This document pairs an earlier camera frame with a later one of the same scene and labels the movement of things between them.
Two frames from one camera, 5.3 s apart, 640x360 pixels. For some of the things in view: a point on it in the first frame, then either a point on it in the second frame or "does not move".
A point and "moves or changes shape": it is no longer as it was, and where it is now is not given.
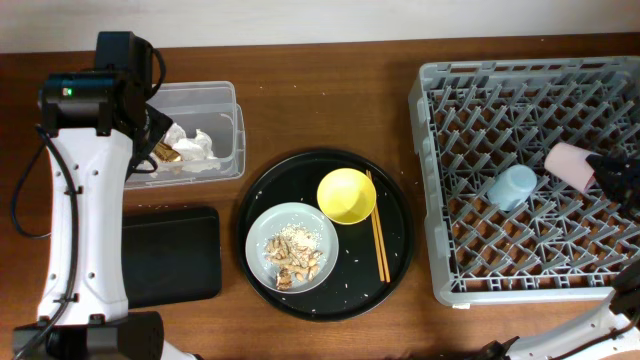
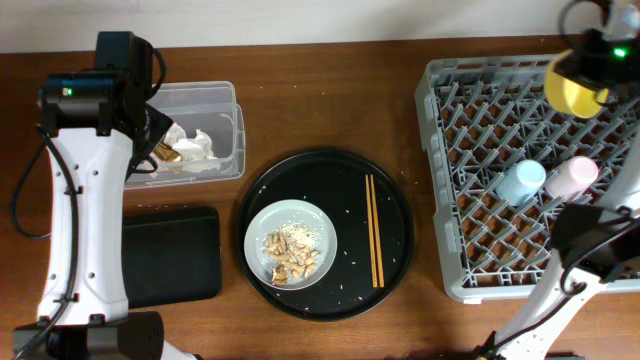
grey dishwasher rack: [499, 224] does not move
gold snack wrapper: [165, 152] does not move
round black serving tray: [353, 285] does not move
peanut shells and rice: [293, 253] does not move
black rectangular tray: [170, 254] does not move
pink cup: [568, 164] moves or changes shape
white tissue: [196, 151] does not move
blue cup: [512, 186] moves or changes shape
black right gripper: [625, 186] to [584, 61]
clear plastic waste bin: [210, 107] does not move
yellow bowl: [346, 196] to [572, 99]
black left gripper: [162, 125] does not move
